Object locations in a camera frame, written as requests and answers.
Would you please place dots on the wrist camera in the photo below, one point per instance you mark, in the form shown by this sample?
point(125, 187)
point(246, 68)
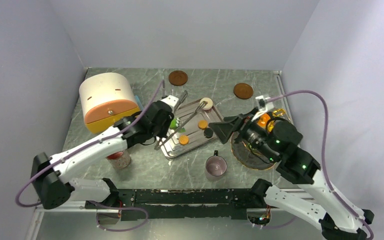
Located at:
point(263, 106)
point(171, 101)

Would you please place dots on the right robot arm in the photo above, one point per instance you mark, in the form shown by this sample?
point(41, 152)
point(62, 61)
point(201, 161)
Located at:
point(278, 140)

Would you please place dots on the small glass plate gold rim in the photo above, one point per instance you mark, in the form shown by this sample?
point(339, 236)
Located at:
point(277, 115)

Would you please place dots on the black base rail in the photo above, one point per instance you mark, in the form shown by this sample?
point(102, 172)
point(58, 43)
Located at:
point(233, 203)

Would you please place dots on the orange biscuit front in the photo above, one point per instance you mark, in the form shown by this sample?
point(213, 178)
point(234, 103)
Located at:
point(183, 140)

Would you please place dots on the orange biscuit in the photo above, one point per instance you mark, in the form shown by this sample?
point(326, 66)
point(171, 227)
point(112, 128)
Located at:
point(183, 140)
point(202, 124)

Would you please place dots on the cream bread box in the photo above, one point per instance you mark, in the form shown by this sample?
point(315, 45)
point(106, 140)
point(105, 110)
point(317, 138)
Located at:
point(106, 98)

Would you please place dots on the purple mug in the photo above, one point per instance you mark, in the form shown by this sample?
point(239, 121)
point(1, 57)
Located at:
point(215, 167)

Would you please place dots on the light blue object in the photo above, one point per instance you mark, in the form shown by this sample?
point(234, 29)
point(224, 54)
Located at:
point(139, 103)

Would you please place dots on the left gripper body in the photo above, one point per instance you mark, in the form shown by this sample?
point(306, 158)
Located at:
point(161, 130)

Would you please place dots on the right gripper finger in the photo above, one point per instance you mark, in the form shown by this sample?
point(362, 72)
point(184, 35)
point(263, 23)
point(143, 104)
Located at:
point(240, 117)
point(224, 130)

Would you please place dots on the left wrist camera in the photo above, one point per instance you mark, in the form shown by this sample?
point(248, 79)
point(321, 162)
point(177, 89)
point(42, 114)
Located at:
point(171, 101)

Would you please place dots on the orange donut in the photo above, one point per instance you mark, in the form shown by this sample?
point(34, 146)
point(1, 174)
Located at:
point(263, 120)

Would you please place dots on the green cake slice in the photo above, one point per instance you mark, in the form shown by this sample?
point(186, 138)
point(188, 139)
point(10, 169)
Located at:
point(175, 123)

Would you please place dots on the orange biscuit right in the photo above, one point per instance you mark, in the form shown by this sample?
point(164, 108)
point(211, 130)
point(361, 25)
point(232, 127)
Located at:
point(202, 124)

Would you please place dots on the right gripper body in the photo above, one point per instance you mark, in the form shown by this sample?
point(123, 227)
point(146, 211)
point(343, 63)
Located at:
point(253, 133)

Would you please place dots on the brown coaster far left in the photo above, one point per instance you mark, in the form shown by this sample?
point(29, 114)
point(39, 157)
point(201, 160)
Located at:
point(178, 78)

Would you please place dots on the brown coaster right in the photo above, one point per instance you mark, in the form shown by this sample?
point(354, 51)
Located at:
point(243, 91)

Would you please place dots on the black cookie right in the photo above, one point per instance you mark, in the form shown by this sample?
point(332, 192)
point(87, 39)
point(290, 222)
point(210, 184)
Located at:
point(208, 132)

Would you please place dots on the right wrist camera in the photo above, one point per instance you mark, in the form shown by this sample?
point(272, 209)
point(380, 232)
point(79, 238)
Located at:
point(263, 106)

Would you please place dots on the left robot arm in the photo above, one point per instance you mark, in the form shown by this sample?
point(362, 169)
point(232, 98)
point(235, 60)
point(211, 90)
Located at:
point(55, 180)

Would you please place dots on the white donut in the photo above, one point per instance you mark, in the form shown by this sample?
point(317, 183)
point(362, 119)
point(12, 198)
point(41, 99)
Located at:
point(206, 103)

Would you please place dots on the brown coaster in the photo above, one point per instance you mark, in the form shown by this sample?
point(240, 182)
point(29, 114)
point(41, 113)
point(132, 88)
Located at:
point(178, 78)
point(243, 91)

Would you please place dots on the steel tray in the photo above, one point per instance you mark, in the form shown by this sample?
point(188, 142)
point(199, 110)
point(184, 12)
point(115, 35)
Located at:
point(172, 149)

